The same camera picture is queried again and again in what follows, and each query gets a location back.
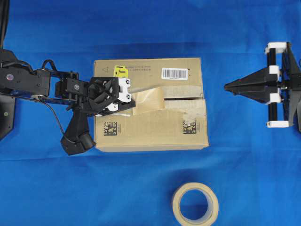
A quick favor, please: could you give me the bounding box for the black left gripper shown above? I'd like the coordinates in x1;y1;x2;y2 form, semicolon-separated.
87;77;136;116

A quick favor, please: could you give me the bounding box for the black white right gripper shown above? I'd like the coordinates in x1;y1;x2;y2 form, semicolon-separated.
224;42;301;128

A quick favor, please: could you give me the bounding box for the beige tape strip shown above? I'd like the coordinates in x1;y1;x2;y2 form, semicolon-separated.
131;87;165;115

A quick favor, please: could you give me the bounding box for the brown cardboard box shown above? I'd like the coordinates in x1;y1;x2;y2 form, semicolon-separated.
94;57;209;152

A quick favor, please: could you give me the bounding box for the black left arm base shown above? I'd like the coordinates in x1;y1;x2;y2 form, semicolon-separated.
0;48;17;140

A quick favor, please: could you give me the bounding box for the beige masking tape roll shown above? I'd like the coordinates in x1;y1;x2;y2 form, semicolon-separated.
171;182;219;226

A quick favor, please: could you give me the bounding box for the blue table cloth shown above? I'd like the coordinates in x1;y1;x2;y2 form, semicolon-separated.
0;0;301;226

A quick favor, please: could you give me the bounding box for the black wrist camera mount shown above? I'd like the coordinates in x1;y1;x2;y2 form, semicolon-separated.
61;110;96;155

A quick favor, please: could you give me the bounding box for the black camera cable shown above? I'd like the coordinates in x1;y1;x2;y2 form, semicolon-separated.
35;95;71;144

